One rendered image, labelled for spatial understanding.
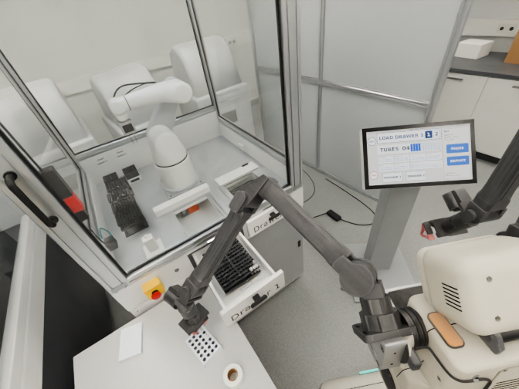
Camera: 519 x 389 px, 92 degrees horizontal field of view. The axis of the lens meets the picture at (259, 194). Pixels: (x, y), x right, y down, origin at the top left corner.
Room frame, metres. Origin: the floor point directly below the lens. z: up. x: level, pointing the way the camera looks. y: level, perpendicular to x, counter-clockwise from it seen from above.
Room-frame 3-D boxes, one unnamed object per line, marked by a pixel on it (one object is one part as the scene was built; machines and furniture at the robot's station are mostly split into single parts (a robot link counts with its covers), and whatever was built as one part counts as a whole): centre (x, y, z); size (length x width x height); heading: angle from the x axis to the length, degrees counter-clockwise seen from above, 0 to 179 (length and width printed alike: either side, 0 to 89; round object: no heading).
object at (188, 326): (0.44, 0.32, 0.93); 0.10 x 0.07 x 0.07; 136
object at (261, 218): (0.92, -0.04, 0.87); 0.29 x 0.02 x 0.11; 118
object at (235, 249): (0.67, 0.18, 0.87); 0.22 x 0.18 x 0.06; 28
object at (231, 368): (0.27, 0.20, 0.78); 0.07 x 0.07 x 0.04
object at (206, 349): (0.38, 0.31, 0.78); 0.12 x 0.08 x 0.04; 41
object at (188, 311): (0.44, 0.32, 0.99); 0.07 x 0.06 x 0.07; 48
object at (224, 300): (0.68, 0.19, 0.86); 0.40 x 0.26 x 0.06; 28
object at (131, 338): (0.45, 0.63, 0.77); 0.13 x 0.09 x 0.02; 13
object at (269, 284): (0.49, 0.09, 0.87); 0.29 x 0.02 x 0.11; 118
